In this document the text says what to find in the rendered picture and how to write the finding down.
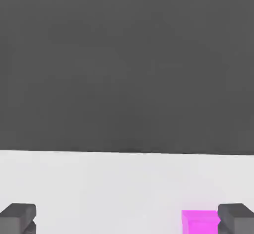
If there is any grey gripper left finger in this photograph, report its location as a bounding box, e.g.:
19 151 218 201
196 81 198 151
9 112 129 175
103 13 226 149
0 203 37 234

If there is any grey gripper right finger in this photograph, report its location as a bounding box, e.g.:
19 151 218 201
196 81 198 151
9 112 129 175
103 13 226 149
217 203 254 234

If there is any small magenta cube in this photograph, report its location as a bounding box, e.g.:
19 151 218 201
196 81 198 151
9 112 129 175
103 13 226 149
181 210 221 234

